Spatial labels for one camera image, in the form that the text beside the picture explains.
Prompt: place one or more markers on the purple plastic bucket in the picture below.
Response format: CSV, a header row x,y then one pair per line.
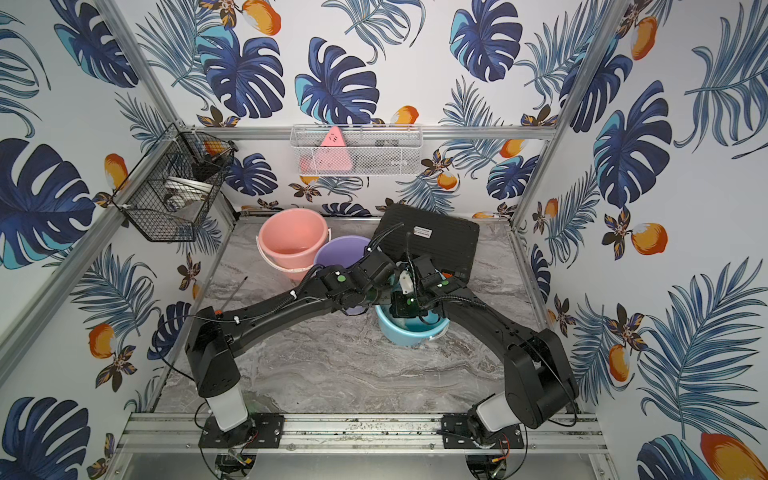
x,y
343,252

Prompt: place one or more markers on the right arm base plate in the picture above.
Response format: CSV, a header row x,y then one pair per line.
x,y
483,433

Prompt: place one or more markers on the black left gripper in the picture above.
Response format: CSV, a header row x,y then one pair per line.
x,y
389,274

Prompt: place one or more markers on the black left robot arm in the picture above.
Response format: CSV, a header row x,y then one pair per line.
x,y
216,339

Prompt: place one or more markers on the pink triangular object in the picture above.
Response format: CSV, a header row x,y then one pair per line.
x,y
332,156

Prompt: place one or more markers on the black plastic tool case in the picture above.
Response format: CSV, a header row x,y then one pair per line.
x,y
451,242

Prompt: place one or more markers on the aluminium front rail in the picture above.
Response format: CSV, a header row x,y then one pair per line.
x,y
359,433

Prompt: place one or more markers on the pink plastic bucket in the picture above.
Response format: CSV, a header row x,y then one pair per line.
x,y
289,241

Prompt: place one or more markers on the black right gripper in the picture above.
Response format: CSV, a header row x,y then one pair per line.
x,y
398,308

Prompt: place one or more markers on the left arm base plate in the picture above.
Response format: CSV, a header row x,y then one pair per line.
x,y
240,432

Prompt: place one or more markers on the white wire shelf basket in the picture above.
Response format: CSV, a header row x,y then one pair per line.
x,y
376,150

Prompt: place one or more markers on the black wire basket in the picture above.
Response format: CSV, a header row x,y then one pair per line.
x,y
169,194

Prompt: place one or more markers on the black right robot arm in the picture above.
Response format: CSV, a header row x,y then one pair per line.
x,y
538,379

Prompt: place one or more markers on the turquoise plastic bucket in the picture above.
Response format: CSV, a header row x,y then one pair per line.
x,y
410,332

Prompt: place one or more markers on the orange handled screwdriver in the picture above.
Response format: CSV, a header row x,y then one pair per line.
x,y
231,294

